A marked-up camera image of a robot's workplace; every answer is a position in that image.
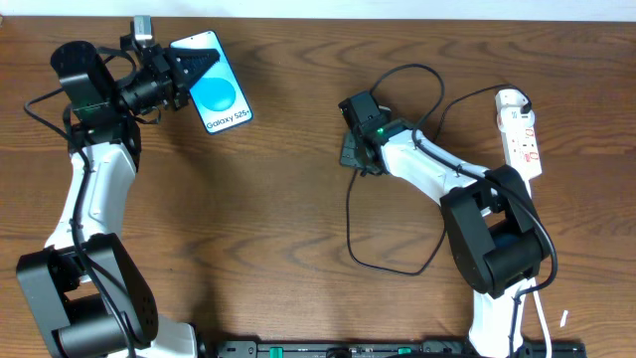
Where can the white power strip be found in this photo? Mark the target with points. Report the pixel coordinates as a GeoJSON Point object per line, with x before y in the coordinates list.
{"type": "Point", "coordinates": [516, 120]}

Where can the blue Galaxy smartphone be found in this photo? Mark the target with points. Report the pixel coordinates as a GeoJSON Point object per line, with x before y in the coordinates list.
{"type": "Point", "coordinates": [217, 96]}

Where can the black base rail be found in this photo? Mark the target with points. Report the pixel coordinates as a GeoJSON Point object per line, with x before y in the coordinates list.
{"type": "Point", "coordinates": [428, 348]}

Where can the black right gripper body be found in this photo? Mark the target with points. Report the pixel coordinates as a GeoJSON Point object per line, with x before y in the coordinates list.
{"type": "Point", "coordinates": [349, 150]}

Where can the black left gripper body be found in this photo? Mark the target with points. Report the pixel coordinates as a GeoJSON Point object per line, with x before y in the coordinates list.
{"type": "Point", "coordinates": [166, 78]}

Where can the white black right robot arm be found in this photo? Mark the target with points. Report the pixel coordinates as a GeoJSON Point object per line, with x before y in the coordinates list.
{"type": "Point", "coordinates": [494, 231]}

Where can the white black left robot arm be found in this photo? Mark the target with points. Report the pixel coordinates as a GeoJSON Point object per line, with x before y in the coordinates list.
{"type": "Point", "coordinates": [85, 292]}

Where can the small white paper scrap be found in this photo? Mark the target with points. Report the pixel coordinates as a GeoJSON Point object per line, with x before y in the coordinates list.
{"type": "Point", "coordinates": [563, 319]}

